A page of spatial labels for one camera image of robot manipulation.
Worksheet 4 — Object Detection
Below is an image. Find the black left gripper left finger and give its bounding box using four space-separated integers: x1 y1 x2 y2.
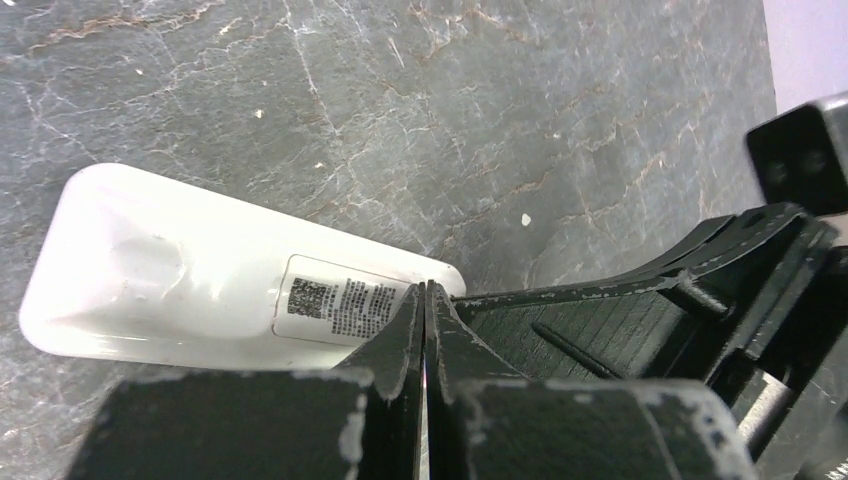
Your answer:
68 284 425 479

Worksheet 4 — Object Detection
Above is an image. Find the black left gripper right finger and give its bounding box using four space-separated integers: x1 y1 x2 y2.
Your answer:
425 282 758 479

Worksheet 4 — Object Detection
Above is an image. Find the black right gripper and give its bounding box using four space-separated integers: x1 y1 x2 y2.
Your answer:
616 203 847 479

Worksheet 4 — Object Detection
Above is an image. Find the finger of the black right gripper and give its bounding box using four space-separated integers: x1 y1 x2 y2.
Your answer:
453 215 839 399

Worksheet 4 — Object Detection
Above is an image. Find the white battery cover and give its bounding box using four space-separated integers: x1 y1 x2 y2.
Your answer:
272 255 410 347

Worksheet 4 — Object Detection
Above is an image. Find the white remote control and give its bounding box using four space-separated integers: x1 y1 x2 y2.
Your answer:
18 163 466 370

